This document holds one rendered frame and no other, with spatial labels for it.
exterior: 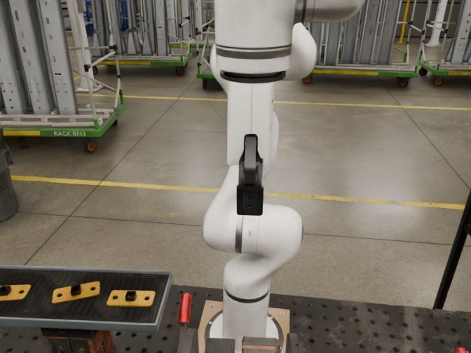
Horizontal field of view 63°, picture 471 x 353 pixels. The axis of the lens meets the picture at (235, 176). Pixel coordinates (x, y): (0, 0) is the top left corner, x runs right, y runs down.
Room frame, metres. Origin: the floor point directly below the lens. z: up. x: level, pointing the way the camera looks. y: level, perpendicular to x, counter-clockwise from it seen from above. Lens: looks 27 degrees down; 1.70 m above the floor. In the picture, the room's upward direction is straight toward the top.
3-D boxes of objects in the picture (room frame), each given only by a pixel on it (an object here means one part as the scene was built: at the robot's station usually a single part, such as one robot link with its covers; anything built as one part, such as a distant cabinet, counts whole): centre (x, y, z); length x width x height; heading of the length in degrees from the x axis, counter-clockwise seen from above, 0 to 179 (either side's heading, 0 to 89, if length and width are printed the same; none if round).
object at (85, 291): (0.55, 0.30, 1.17); 0.08 x 0.04 x 0.01; 106
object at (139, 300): (0.54, 0.19, 1.17); 0.08 x 0.04 x 0.01; 88
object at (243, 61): (0.45, -0.02, 1.62); 0.09 x 0.08 x 0.03; 177
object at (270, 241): (0.75, -0.06, 1.11); 0.19 x 0.12 x 0.24; 84
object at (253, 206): (0.39, -0.02, 1.47); 0.03 x 0.03 x 0.07; 87
